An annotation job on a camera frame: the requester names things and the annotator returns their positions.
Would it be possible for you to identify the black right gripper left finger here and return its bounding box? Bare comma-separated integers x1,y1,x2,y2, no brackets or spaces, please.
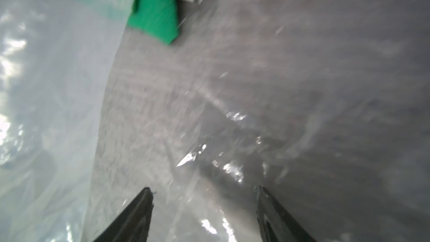
94,187,153,242

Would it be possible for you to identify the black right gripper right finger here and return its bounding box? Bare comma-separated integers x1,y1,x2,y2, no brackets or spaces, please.
255,186,316,242

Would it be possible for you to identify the clear plastic vacuum bag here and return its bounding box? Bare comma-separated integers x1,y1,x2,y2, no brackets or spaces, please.
1,0,430,242

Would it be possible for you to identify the solid green garment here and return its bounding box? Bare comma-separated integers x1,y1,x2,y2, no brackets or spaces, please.
127,0,180,45

